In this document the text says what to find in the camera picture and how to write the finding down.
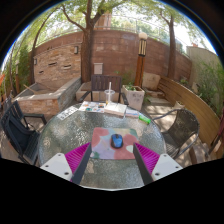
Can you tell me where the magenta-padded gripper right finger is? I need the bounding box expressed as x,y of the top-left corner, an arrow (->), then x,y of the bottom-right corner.
132,142 -> 184,186

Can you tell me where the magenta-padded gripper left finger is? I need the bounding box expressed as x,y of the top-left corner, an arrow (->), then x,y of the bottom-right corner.
39,142 -> 93,185

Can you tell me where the blue computer mouse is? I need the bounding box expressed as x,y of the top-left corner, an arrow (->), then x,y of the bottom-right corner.
110,133 -> 124,150

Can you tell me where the multicoloured patchy mouse pad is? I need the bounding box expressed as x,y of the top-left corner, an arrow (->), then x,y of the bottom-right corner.
89,126 -> 140,161

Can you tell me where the pinkish stone block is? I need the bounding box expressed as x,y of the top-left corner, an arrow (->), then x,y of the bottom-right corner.
189,143 -> 212,164

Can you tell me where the brown wicker metal chair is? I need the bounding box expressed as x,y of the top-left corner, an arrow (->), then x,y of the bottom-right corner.
152,108 -> 201,159

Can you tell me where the small green box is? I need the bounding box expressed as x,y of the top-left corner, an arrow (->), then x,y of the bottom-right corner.
138,114 -> 152,125

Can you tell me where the white printed plate card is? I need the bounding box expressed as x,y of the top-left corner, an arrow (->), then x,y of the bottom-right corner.
56,105 -> 79,121

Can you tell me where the black slatted armchair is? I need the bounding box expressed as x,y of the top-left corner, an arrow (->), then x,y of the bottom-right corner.
0,99 -> 48,167

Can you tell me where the thin pale booklet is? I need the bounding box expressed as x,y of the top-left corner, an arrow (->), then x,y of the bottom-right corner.
125,108 -> 141,119

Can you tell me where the colourful open magazine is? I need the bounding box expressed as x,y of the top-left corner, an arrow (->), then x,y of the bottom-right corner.
78,100 -> 107,114

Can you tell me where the stone raised garden bed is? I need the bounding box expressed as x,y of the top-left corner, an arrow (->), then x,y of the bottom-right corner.
14,77 -> 83,118

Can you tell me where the curved wooden bench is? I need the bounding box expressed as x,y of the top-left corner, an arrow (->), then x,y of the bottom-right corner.
157,77 -> 224,159

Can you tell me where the thick white book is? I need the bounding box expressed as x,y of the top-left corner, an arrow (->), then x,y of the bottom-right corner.
103,101 -> 128,118

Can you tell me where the white stone planter box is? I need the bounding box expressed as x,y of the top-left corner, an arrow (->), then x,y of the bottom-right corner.
121,84 -> 146,111

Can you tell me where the red hanging cloth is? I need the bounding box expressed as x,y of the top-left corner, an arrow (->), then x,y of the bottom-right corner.
216,109 -> 224,146

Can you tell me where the clear plastic cup with straw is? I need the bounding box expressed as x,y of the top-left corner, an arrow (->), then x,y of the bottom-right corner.
104,81 -> 116,105

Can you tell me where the pale stone slab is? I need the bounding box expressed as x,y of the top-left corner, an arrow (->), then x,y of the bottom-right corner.
142,71 -> 162,92

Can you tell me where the dark wooden slatted chair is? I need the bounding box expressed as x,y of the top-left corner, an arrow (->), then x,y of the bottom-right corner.
78,74 -> 130,106

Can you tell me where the thick forked tree trunk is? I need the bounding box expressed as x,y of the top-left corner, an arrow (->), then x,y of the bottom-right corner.
59,0 -> 111,84

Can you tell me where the slim straight tree trunk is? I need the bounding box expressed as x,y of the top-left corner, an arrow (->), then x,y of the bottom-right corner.
164,13 -> 178,81

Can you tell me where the wooden garden lamp post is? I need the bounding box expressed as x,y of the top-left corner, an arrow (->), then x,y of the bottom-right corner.
133,32 -> 149,88

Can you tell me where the grey wall utility box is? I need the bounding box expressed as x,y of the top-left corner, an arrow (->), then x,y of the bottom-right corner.
93,62 -> 104,75

